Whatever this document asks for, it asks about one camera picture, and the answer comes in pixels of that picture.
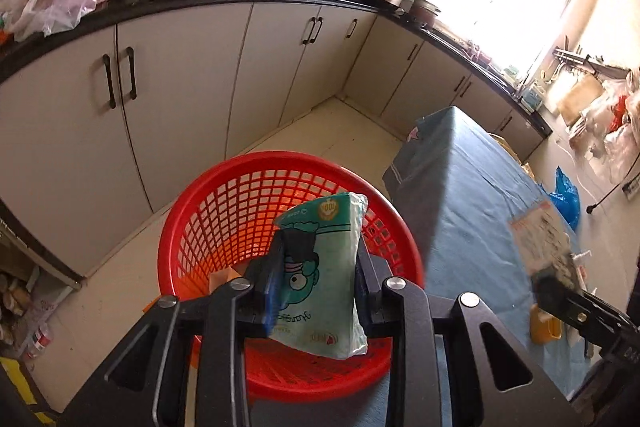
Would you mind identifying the hanging plastic bags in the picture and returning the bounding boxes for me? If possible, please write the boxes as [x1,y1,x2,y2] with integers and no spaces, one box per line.
[570,69,640,188]

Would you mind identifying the dark cooking pot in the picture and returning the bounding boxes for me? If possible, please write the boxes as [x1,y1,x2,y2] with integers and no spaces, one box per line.
[409,0,444,28]

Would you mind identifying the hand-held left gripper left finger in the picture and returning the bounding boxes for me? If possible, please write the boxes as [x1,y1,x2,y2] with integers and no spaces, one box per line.
[55,229,288,427]

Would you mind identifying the yellow cup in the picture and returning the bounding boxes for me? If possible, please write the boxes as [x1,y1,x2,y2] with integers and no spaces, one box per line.
[530,304,563,344]

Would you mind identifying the wooden cutting board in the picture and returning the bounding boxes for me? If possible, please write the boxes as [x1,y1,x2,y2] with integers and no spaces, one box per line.
[556,76,605,126]

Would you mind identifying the white kitchen base cabinets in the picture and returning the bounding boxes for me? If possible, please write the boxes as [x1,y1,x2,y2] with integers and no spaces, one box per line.
[0,0,553,280]

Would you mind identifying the metal wall rack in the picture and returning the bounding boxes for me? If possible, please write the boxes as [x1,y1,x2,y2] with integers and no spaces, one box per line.
[552,47,630,80]

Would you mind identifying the teal container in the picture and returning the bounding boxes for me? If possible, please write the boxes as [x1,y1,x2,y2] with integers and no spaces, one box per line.
[519,86,547,112]

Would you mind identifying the green tissue packet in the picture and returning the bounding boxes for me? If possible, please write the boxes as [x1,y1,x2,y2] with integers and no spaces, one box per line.
[272,193,370,359]

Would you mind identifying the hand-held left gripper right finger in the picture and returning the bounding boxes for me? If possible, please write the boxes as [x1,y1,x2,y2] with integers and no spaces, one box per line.
[355,248,581,427]

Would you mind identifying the black power cable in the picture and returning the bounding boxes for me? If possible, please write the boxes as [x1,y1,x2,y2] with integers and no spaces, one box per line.
[585,177,640,215]

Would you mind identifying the blue plastic bag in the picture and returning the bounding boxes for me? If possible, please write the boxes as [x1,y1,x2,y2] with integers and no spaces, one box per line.
[550,166,582,232]

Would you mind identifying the red plastic basket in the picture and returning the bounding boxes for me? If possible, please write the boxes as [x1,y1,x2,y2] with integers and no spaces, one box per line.
[157,151,426,404]

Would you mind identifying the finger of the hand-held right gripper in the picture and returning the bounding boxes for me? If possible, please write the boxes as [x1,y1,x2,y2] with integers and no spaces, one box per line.
[532,274,631,349]

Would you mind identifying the blue tablecloth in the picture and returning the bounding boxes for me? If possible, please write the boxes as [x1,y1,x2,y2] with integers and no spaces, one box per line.
[245,106,608,427]

